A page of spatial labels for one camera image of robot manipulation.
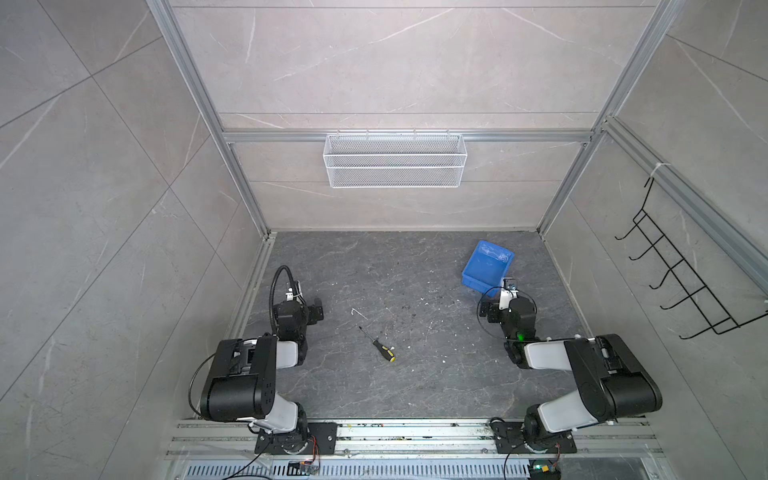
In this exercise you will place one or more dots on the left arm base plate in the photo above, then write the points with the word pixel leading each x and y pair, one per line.
pixel 315 437

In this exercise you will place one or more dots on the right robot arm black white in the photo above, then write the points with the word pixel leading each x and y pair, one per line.
pixel 611 383

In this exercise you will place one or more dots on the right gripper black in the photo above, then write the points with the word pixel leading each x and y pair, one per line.
pixel 493 317

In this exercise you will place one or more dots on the black wire hook rack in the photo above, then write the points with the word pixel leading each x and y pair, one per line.
pixel 695 291

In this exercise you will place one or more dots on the white wire mesh basket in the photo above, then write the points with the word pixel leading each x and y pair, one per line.
pixel 369 161

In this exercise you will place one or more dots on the green yellow connector box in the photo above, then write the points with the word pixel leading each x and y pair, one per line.
pixel 544 470

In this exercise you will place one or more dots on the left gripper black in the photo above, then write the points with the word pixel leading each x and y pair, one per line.
pixel 313 315

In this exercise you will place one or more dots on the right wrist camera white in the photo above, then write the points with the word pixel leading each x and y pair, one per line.
pixel 508 291

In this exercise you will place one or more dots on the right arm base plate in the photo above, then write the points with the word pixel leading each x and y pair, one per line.
pixel 520 437

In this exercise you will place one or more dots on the black yellow screwdriver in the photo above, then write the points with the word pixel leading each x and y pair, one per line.
pixel 384 351

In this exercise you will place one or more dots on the blue plastic bin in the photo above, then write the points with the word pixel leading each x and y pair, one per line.
pixel 487 266

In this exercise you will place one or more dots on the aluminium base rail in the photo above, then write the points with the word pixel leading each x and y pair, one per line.
pixel 417 438

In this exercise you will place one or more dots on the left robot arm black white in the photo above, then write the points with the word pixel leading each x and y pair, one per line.
pixel 241 383

